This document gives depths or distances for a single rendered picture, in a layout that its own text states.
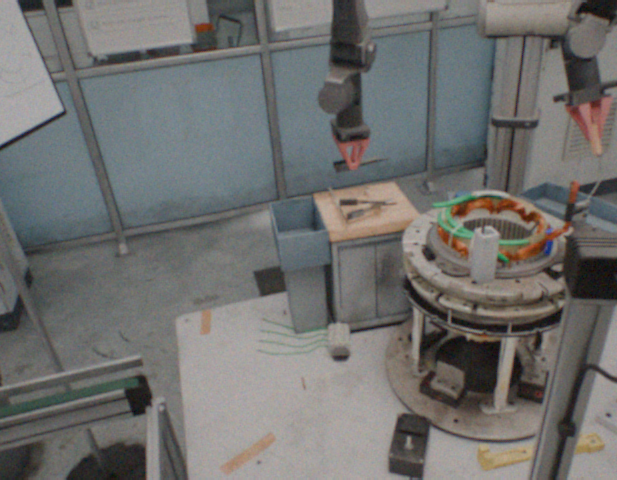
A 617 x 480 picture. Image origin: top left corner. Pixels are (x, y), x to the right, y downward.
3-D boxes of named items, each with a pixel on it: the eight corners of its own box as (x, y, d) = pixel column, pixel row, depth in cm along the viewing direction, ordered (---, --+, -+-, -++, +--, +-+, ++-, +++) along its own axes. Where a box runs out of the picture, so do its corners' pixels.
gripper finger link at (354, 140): (341, 176, 114) (338, 134, 109) (333, 164, 120) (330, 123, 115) (371, 171, 115) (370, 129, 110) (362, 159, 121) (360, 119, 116)
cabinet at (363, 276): (338, 336, 125) (331, 242, 111) (322, 291, 141) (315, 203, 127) (417, 322, 127) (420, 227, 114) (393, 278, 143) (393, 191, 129)
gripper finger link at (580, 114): (624, 134, 98) (616, 83, 96) (585, 144, 99) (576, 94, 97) (607, 133, 105) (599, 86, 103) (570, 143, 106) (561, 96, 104)
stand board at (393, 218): (330, 242, 111) (329, 232, 110) (313, 203, 127) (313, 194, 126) (421, 227, 114) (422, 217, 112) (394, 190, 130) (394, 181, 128)
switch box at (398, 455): (387, 472, 94) (387, 452, 91) (397, 429, 101) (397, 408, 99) (423, 480, 92) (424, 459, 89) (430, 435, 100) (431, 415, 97)
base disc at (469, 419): (421, 459, 94) (421, 456, 94) (365, 322, 127) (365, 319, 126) (621, 416, 98) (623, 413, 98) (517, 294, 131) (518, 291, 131)
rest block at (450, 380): (440, 374, 107) (441, 355, 104) (466, 385, 104) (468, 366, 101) (430, 388, 104) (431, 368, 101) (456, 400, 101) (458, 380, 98)
